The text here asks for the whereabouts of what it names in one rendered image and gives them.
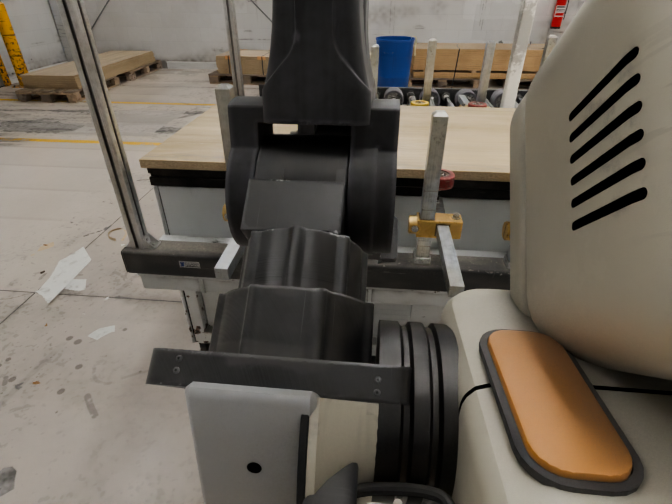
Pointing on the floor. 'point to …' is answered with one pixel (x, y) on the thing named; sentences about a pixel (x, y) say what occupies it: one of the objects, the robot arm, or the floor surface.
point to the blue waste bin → (395, 60)
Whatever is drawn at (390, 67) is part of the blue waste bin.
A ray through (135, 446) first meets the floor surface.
